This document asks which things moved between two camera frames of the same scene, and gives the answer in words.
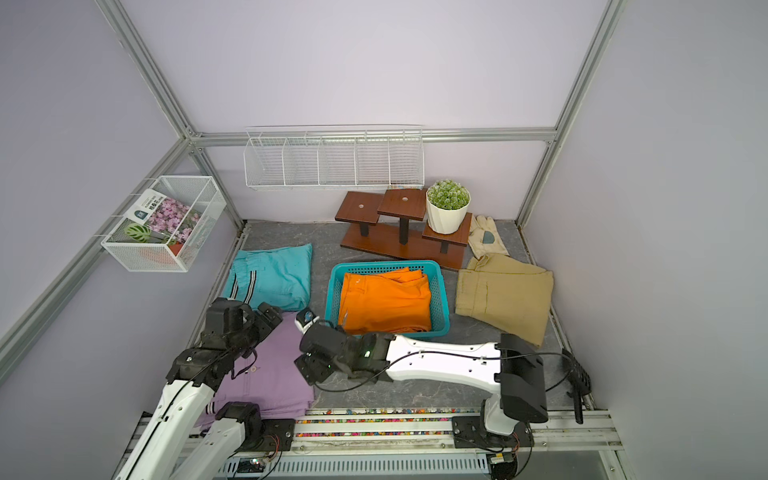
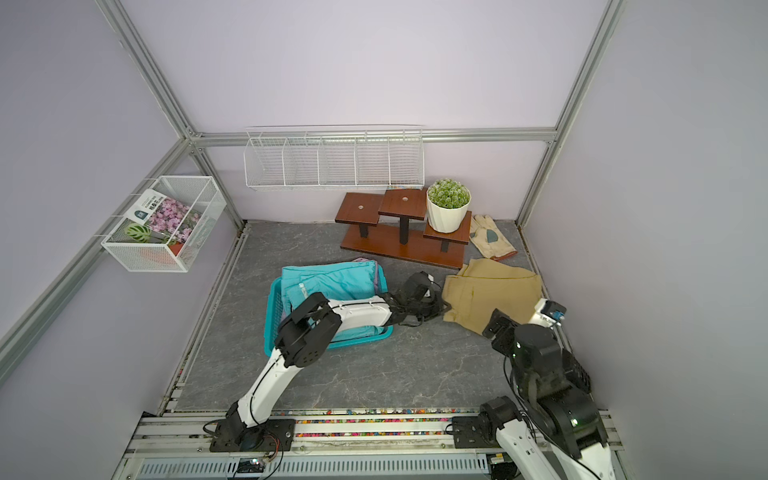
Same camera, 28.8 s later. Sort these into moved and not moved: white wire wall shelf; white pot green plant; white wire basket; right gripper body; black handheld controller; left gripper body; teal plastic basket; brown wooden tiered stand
Moved: right gripper body; left gripper body; teal plastic basket
Not moved: white wire basket; white wire wall shelf; brown wooden tiered stand; white pot green plant; black handheld controller
